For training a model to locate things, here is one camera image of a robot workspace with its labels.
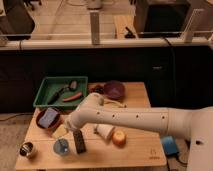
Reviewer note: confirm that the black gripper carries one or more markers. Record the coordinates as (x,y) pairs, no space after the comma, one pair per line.
(79,141)

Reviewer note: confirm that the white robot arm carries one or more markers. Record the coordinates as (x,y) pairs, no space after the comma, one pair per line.
(193,125)

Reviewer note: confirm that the yellow block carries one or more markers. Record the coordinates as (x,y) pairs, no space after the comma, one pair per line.
(60,131)

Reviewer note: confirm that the white mug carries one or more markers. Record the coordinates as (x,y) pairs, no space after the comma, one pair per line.
(104,130)

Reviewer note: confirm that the orange round fruit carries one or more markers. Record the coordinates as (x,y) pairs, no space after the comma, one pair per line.
(119,138)

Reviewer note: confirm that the brown bowl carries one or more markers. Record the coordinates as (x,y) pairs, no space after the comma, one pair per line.
(55,123)

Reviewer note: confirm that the blue sponge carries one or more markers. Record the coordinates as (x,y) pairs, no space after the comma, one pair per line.
(47,117)

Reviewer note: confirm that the red chili pepper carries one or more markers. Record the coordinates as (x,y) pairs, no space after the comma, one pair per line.
(74,97)

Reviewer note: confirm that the green plastic tray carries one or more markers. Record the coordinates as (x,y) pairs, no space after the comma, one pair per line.
(50,85)

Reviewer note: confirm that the grey round object in tray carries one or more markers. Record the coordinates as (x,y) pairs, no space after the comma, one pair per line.
(73,85)

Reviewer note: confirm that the purple bowl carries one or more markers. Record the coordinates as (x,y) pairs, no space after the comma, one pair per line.
(114,89)

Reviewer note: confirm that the blue tape roll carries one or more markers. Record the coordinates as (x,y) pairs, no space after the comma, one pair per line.
(169,146)

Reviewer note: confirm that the black handled utensil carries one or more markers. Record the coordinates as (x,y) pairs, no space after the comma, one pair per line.
(56,95)

